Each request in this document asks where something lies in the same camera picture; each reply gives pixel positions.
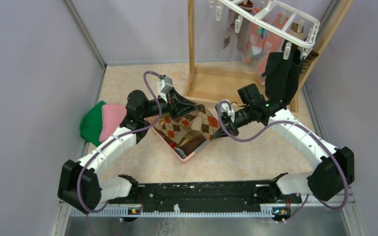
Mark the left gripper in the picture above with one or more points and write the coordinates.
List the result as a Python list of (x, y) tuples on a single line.
[(178, 106)]

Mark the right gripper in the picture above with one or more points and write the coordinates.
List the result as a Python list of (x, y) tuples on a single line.
[(221, 133)]

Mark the beige argyle sock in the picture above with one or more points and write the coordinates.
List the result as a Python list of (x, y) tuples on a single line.
[(179, 131), (202, 123)]

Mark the black sock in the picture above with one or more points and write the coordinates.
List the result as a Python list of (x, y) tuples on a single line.
[(276, 73), (292, 81)]

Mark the tan brown striped sock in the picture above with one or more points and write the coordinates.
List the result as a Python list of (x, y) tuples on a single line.
[(311, 57)]

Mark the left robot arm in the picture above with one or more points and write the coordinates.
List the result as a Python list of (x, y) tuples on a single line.
[(80, 185)]

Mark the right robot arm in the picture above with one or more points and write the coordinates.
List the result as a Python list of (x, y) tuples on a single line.
[(332, 167)]

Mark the striped socks in basket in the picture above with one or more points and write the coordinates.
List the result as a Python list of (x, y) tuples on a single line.
[(185, 150)]

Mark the wooden rack stand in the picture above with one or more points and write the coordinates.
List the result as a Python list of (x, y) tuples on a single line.
[(210, 84)]

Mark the pink plastic basket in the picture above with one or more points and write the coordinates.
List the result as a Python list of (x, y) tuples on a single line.
[(169, 144)]

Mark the pink folded cloth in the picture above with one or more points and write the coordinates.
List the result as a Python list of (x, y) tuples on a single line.
[(112, 116)]

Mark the maroon striped sock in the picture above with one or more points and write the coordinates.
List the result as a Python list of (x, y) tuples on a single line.
[(230, 28), (243, 34)]

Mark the green cloth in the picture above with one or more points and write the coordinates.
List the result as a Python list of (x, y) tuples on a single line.
[(91, 125)]

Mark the pink sock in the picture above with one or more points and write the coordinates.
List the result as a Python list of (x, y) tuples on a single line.
[(271, 44), (256, 39)]

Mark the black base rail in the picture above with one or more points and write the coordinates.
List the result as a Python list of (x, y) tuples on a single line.
[(249, 198)]

